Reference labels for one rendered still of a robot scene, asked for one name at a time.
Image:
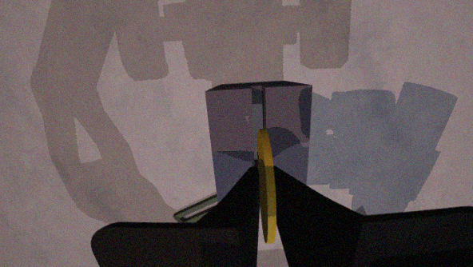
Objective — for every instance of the dark grey box wall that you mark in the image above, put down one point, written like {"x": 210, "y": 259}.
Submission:
{"x": 256, "y": 88}

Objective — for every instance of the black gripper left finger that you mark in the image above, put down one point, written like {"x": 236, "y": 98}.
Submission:
{"x": 226, "y": 236}

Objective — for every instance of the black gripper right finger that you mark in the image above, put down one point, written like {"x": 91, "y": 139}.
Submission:
{"x": 318, "y": 232}

